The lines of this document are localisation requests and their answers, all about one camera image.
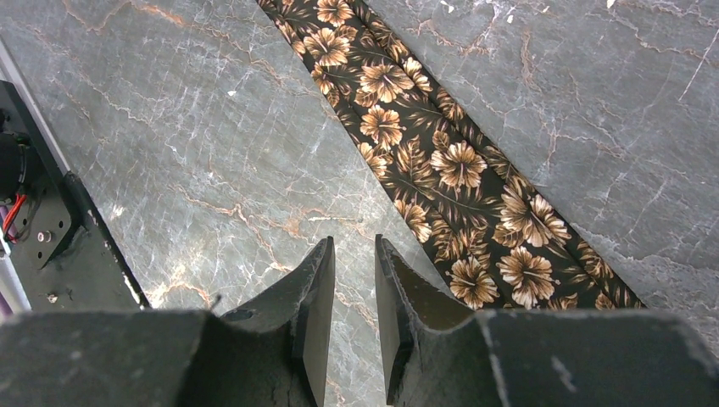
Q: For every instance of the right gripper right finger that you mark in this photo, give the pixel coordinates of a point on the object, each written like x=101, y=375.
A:
x=416, y=321

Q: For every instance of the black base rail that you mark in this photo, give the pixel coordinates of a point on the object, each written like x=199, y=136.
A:
x=62, y=253

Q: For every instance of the brown floral tie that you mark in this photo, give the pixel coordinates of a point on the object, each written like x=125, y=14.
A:
x=492, y=237

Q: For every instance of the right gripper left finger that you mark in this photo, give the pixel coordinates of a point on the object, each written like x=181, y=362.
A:
x=281, y=350

